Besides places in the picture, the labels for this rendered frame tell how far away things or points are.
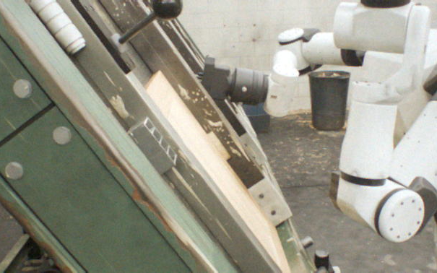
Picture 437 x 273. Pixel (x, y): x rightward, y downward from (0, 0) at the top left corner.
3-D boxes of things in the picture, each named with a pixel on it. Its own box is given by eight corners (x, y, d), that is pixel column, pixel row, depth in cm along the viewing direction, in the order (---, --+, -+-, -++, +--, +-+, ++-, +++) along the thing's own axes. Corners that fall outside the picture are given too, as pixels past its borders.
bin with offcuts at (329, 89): (356, 130, 522) (357, 75, 505) (313, 133, 520) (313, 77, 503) (342, 120, 572) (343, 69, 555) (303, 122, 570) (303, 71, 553)
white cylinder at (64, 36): (24, 5, 53) (66, 58, 55) (43, -10, 53) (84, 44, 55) (33, 5, 56) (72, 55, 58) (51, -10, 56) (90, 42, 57)
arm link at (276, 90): (245, 111, 111) (290, 118, 112) (254, 72, 105) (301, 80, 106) (244, 89, 121) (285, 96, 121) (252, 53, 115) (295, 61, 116)
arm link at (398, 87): (357, 1, 59) (345, 100, 62) (428, 3, 54) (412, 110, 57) (368, 5, 64) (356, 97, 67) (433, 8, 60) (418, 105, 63)
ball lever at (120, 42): (113, 65, 60) (180, 14, 52) (94, 42, 59) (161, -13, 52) (127, 54, 63) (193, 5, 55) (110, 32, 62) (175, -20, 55)
